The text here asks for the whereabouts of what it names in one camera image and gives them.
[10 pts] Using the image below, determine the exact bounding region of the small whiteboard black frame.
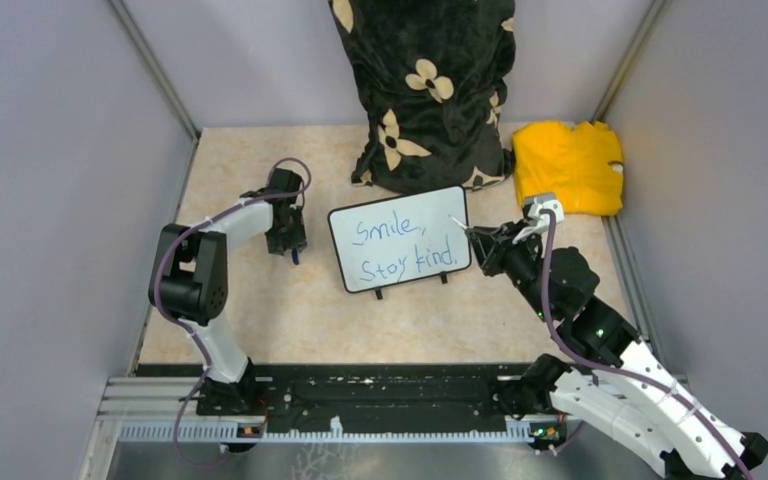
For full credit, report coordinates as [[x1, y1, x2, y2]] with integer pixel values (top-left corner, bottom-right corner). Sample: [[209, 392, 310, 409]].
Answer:
[[327, 186, 473, 294]]

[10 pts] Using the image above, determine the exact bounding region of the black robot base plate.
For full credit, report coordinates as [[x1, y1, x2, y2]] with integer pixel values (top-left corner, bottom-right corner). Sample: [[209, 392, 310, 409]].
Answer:
[[132, 357, 660, 455]]

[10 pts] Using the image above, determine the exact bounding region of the black floral blanket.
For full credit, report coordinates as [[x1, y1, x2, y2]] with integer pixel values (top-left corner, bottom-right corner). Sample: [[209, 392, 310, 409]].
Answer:
[[328, 1, 516, 194]]

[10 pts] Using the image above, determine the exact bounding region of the aluminium rail frame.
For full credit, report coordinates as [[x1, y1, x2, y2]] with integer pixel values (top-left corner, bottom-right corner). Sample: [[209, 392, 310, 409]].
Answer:
[[79, 370, 700, 480]]

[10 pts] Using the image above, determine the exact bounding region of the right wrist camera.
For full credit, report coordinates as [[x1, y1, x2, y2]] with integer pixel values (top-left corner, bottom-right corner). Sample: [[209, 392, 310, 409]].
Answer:
[[513, 192, 565, 244]]

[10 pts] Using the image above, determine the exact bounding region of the white marker pen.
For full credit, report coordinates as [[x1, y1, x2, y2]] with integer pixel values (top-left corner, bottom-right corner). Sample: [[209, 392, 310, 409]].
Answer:
[[449, 215, 470, 232]]

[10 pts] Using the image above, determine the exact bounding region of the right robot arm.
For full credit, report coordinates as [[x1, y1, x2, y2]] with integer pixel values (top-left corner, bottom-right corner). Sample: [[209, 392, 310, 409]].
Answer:
[[465, 220, 768, 479]]

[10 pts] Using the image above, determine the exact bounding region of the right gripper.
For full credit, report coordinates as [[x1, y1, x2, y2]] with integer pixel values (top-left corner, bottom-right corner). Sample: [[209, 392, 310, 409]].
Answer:
[[467, 216, 556, 322]]

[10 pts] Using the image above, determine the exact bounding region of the folded yellow garment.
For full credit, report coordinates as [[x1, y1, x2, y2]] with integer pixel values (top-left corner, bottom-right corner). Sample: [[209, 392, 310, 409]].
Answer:
[[512, 121, 624, 216]]

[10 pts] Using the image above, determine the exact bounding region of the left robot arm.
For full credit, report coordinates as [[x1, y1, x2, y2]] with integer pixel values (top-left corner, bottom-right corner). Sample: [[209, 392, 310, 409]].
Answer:
[[148, 164, 312, 415]]

